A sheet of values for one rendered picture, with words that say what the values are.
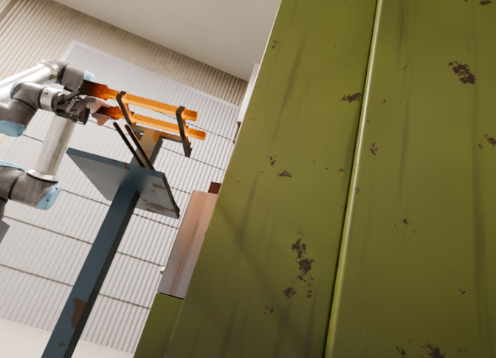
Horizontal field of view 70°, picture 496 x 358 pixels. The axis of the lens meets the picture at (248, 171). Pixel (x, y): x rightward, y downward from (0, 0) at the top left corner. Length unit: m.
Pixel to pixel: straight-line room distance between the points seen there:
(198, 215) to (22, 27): 4.51
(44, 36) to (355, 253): 5.02
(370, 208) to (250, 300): 0.45
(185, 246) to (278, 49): 0.92
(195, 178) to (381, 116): 3.42
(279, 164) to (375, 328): 0.60
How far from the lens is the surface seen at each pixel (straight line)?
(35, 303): 4.27
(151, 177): 1.08
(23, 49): 5.46
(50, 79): 1.99
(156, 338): 1.48
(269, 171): 1.27
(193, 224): 1.52
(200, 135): 1.33
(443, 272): 1.12
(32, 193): 2.04
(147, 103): 1.28
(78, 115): 1.44
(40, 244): 4.34
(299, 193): 1.23
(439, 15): 1.68
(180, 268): 1.49
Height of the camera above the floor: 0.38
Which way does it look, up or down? 25 degrees up
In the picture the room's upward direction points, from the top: 16 degrees clockwise
